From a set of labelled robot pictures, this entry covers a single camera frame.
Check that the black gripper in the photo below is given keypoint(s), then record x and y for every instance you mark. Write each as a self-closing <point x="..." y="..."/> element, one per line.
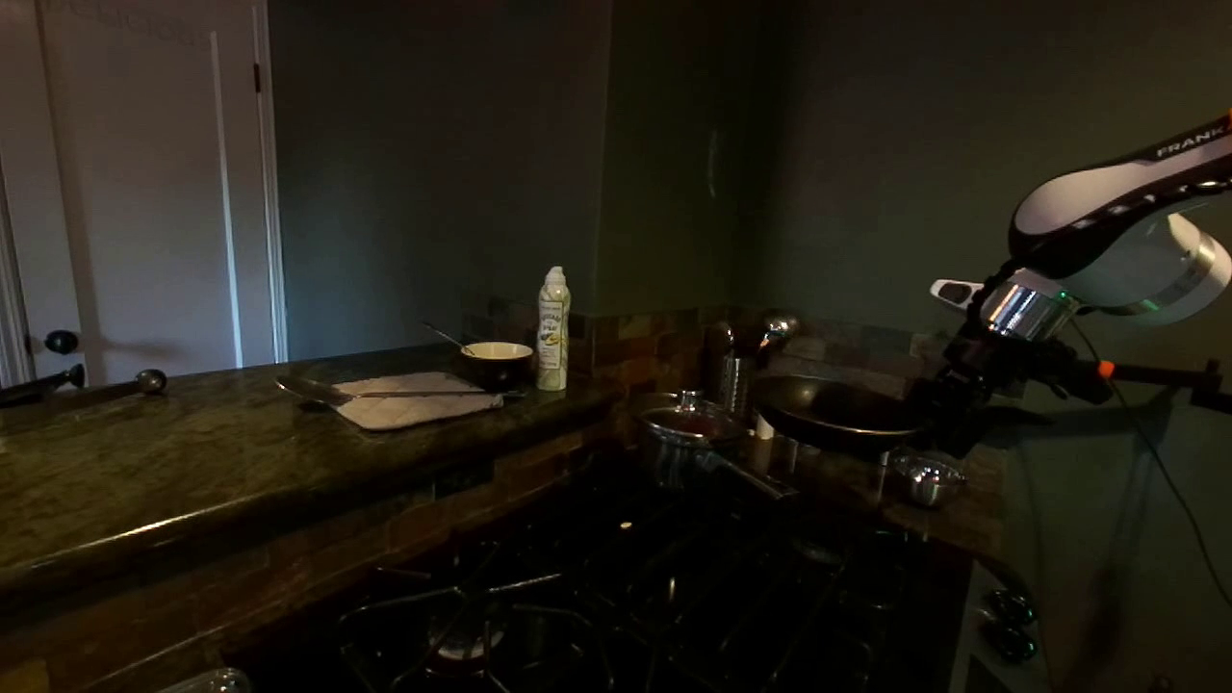
<point x="985" y="372"/>

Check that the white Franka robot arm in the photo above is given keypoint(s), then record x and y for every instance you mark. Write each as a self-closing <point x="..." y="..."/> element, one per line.
<point x="1130" y="217"/>

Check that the black stove knob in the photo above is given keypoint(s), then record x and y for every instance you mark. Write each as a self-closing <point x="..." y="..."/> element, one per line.
<point x="1009" y="619"/>

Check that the black gas stove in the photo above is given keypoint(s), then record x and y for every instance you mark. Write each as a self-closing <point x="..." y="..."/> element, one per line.
<point x="579" y="602"/>

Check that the shiny metal shaker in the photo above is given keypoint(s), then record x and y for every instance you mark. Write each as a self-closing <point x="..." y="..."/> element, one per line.
<point x="926" y="482"/>

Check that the black rod with orange mark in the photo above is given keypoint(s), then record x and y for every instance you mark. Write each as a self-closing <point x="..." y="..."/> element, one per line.
<point x="1161" y="375"/>

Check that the shiny metal canister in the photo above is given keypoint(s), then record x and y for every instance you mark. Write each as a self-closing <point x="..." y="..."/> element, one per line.
<point x="736" y="369"/>

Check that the small steel pot with lid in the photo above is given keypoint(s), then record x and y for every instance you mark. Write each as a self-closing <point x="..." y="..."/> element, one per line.
<point x="677" y="429"/>

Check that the white spray bottle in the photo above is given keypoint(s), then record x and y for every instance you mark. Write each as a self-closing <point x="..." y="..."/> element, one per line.
<point x="553" y="328"/>

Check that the dark bowl with white contents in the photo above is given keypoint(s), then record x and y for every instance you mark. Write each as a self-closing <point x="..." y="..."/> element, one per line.
<point x="494" y="360"/>

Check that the spoon in bowl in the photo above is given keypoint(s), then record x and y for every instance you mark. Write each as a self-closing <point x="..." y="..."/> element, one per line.
<point x="446" y="339"/>

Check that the black knife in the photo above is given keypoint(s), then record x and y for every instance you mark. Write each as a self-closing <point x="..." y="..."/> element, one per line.
<point x="308" y="390"/>

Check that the white door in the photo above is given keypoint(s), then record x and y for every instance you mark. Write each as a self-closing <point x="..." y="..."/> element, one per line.
<point x="140" y="180"/>

